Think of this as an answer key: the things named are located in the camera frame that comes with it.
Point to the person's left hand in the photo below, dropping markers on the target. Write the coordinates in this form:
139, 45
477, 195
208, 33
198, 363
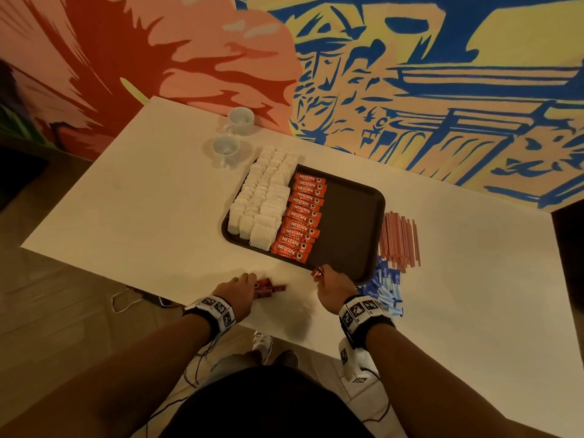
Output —
237, 294

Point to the person's right hand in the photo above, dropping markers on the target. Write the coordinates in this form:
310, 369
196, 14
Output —
335, 289

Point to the person's right fingers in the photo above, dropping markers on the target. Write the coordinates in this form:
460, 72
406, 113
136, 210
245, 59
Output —
321, 279

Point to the person's left fingers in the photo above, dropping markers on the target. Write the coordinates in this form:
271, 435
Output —
249, 279

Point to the red coffee stick packet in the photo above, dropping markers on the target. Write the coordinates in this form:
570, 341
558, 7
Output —
316, 271
263, 283
273, 290

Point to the person's left forearm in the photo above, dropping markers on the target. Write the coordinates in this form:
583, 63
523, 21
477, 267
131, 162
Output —
118, 383

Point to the person's right forearm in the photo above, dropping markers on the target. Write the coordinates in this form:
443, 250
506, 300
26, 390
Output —
438, 392

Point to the left wristband with marker tags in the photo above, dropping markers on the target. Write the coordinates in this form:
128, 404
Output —
214, 311

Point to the wristband with marker tags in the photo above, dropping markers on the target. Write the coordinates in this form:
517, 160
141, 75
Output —
214, 311
362, 312

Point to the right wristband with marker tags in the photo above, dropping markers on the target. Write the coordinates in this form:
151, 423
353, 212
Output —
362, 312

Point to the dark brown plastic tray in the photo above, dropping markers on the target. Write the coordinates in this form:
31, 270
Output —
349, 223

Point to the row of red coffee sachets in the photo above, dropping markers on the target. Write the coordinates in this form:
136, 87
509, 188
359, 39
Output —
302, 218

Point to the pile of blue sugar packets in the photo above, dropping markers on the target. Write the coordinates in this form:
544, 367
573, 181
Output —
388, 289

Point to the white sneaker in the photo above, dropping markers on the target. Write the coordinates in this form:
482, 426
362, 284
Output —
263, 346

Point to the rows of white tea bags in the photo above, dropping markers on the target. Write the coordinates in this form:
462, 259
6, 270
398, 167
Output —
262, 200

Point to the pile of red stir sticks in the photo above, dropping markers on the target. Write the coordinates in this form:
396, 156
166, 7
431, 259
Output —
399, 241

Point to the dark shoe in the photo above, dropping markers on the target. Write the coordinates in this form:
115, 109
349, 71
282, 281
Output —
287, 359

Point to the person's grey shorts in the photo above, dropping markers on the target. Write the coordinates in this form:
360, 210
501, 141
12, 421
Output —
228, 365

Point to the person's black shirt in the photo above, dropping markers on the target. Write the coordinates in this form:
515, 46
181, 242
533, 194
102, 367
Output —
269, 405

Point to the white ceramic cup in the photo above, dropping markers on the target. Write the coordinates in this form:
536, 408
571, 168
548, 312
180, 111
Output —
241, 120
225, 148

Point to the white wrist camera unit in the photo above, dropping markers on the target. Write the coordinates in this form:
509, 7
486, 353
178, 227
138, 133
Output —
352, 362

